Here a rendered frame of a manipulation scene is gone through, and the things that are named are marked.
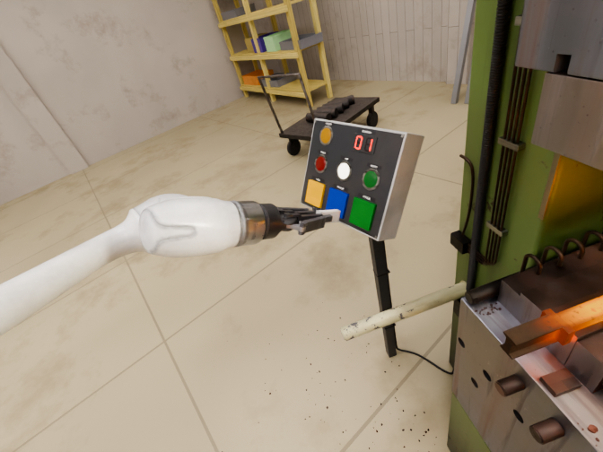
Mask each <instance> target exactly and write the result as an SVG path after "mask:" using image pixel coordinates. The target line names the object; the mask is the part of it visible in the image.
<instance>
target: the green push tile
mask: <svg viewBox="0 0 603 452"><path fill-rule="evenodd" d="M376 207H377V205H376V204H374V203H372V202H369V201H366V200H364V199H361V198H359V197H355V198H354V201H353V206H352V210H351V213H350V218H349V222H351V223H352V224H354V225H356V226H358V227H360V228H362V229H365V230H367V231H370V230H371V226H372V222H373V218H374V214H375V211H376Z"/></svg>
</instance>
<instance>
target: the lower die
mask: <svg viewBox="0 0 603 452"><path fill-rule="evenodd" d="M600 244H601V242H599V243H598V244H595V245H592V246H590V247H587V248H585V254H584V257H583V259H579V258H578V255H579V253H580V250H578V251H576V252H573V253H571V254H569V255H566V256H564V262H563V265H562V267H558V266H557V263H558V260H559V258H557V259H555V260H552V261H550V262H547V263H544V264H542V266H543V268H542V272H541V275H537V274H536V271H537V266H536V267H533V268H531V269H529V270H526V271H524V272H521V273H518V274H515V275H512V276H510V277H507V278H504V279H502V282H501V286H500V290H499V295H498V301H499V302H500V303H501V304H502V305H503V306H504V307H505V308H506V309H507V310H508V311H509V312H510V313H511V314H512V315H513V316H514V317H515V318H516V319H517V320H518V321H519V322H520V323H521V324H524V323H527V322H529V321H531V320H533V319H536V318H538V317H540V316H541V314H542V311H543V310H546V309H552V310H553V311H554V313H559V312H561V311H564V310H566V309H569V308H572V307H575V306H577V305H580V304H582V303H584V302H586V301H589V300H593V299H596V298H597V297H600V296H602V295H603V251H599V246H600ZM546 348H547V349H548V350H549V351H550V352H551V353H552V354H553V355H554V356H555V357H556V358H557V359H558V360H559V361H560V362H561V363H562V364H563V365H564V366H565V367H566V368H567V369H568V370H569V371H570V372H571V373H572V374H573V375H574V376H575V377H576V378H577V379H578V380H579V381H580V382H581V383H582V384H583V385H584V386H585V387H586V388H588V390H589V391H590V392H591V393H594V392H597V391H599V390H601V389H603V385H602V381H603V321H600V322H598V323H596V324H593V325H591V326H587V327H584V328H583V329H580V330H578V331H575V333H574V335H573V337H572V340H571V341H570V342H569V343H568V344H566V345H564V346H562V345H561V344H560V343H559V342H558V341H557V342H556V343H552V344H550V345H548V346H546Z"/></svg>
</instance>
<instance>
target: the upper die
mask: <svg viewBox="0 0 603 452"><path fill-rule="evenodd" d="M567 72H568V68H567V69H564V70H563V71H560V72H557V73H553V72H547V73H546V74H545V79H544V82H543V87H542V92H541V96H540V101H539V104H538V109H537V117H536V121H535V125H534V130H533V135H532V138H531V143H533V144H534V145H537V146H540V147H542V148H545V149H547V150H549V151H551V152H556V153H558V154H561V155H563V156H565V157H567V158H570V159H573V160H575V161H578V162H581V163H583V164H586V165H589V166H591V167H593V168H595V169H598V170H602V171H603V80H599V79H593V78H587V77H581V76H576V75H569V74H568V73H567Z"/></svg>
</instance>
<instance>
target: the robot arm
mask: <svg viewBox="0 0 603 452"><path fill-rule="evenodd" d="M316 209H317V208H315V207H312V210H309V208H295V207H277V206H275V205H273V204H258V203H257V202H255V201H234V200H233V201H223V200H220V199H217V198H211V197H206V196H184V195H180V194H164V195H159V196H155V197H152V198H150V199H148V200H147V201H145V202H143V203H142V204H140V205H138V206H137V207H135V208H133V209H131V210H129V213H128V215H127V218H126V219H125V220H124V221H123V222H122V223H120V224H119V225H118V226H116V227H115V228H113V229H111V230H108V231H106V232H104V233H102V234H101V235H98V236H96V237H94V238H92V239H89V240H87V241H85V242H84V243H82V244H80V245H78V246H76V247H74V248H71V249H69V250H67V251H66V252H64V253H62V254H60V255H58V256H55V257H53V258H51V259H49V260H48V261H46V262H44V263H42V264H40V265H37V266H36V267H34V268H32V269H31V270H29V271H27V272H25V273H23V274H20V275H18V276H16V277H14V278H13V279H11V280H9V281H7V282H4V283H2V284H0V336H1V335H3V334H4V333H6V332H8V331H9V330H11V329H12V328H14V327H15V326H17V325H18V324H20V323H21V322H22V321H23V320H25V319H26V318H28V317H30V316H31V315H33V314H34V313H35V312H37V311H38V310H40V309H42V308H43V307H45V306H46V305H47V304H49V303H50V302H51V301H52V300H54V299H56V298H57V297H59V296H60V295H61V294H63V293H64V292H66V291H68V290H69V289H71V288H72V287H73V286H75V285H76V284H77V283H79V282H80V281H82V280H83V279H84V278H86V277H87V276H89V275H90V274H92V273H94V272H95V271H97V270H98V269H100V268H101V267H103V266H105V265H106V264H108V263H110V262H112V261H114V260H116V259H118V258H120V257H123V256H126V255H129V254H132V253H135V252H146V253H149V254H152V255H156V256H166V257H192V256H205V255H211V254H214V253H218V252H221V251H223V250H225V249H227V248H233V247H235V248H236V247H240V246H247V245H254V244H258V243H259V242H260V241H261V240H262V239H273V238H275V237H276V236H277V235H278V234H279V233H280V232H281V231H291V230H297V231H298V234H299V235H304V234H305V233H306V232H310V231H313V230H318V229H321V228H324V227H325V223H331V222H338V221H339V217H340V213H341V211H339V210H337V209H335V210H319V211H316Z"/></svg>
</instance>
